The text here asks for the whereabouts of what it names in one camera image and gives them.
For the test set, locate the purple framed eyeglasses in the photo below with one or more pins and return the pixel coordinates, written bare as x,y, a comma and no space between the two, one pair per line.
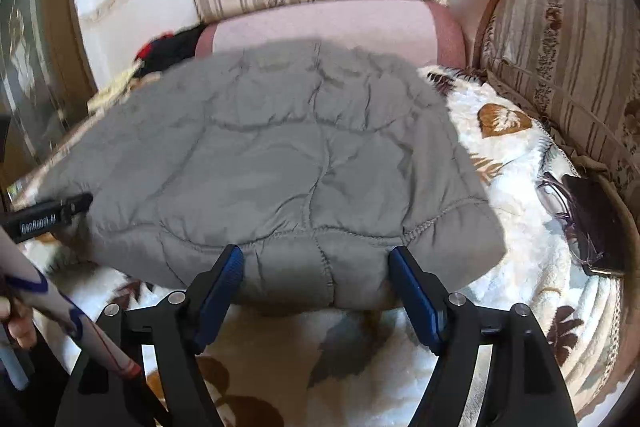
552,199

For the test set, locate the leaf print fleece blanket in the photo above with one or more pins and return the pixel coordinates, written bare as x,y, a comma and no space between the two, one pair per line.
525,267

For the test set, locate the red cloth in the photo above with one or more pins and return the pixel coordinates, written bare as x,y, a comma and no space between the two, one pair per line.
147,49

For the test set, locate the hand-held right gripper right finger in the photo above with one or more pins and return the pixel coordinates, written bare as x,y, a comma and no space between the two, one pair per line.
417,302

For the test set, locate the black clothing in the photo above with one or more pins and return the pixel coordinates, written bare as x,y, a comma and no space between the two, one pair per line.
175,49

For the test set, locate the black smartphone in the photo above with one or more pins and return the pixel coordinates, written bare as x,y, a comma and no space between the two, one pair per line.
595,222

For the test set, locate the grey quilted jacket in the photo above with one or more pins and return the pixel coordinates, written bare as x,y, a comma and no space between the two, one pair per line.
280,157

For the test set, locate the wooden cabinet with glass door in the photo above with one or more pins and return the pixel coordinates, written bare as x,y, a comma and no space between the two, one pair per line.
30,57

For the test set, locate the pale yellow cloth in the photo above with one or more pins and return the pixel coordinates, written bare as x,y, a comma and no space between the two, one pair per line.
107,99

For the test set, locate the pink sofa backrest cushion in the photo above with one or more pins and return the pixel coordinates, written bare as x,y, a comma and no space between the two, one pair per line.
325,24
470,7

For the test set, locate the person's left hand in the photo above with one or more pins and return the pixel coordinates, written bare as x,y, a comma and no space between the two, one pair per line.
22,332

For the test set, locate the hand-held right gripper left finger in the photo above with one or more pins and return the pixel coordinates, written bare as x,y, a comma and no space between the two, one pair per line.
220,302

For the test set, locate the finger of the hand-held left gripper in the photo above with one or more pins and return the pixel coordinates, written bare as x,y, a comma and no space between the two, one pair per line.
77,203

